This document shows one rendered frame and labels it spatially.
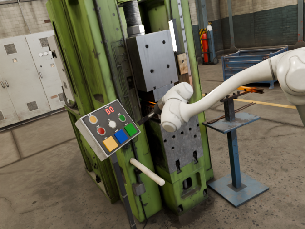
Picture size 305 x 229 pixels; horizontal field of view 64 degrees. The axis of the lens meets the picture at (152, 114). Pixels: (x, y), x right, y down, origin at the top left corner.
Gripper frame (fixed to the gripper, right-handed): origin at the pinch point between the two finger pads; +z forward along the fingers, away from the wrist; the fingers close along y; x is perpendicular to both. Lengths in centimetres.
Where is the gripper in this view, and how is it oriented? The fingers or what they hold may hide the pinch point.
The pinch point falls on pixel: (141, 121)
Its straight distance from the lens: 151.7
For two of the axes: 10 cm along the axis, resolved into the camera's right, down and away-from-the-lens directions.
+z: -6.2, 4.4, 6.5
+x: -5.8, -8.1, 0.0
